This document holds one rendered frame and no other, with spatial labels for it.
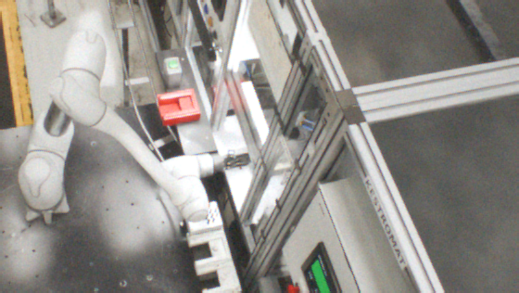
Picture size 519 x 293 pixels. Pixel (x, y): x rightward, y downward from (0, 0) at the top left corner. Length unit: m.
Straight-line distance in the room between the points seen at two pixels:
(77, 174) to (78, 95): 0.81
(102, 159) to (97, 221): 0.29
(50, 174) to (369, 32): 1.40
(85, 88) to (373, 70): 0.93
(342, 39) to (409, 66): 0.17
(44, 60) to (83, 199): 1.44
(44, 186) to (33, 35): 1.75
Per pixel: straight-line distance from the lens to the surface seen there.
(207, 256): 2.44
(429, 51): 1.58
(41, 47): 3.98
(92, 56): 2.06
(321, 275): 1.62
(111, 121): 2.07
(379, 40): 1.55
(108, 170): 2.73
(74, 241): 2.62
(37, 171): 2.46
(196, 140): 2.55
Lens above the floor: 3.13
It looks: 58 degrees down
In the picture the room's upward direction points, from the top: 12 degrees clockwise
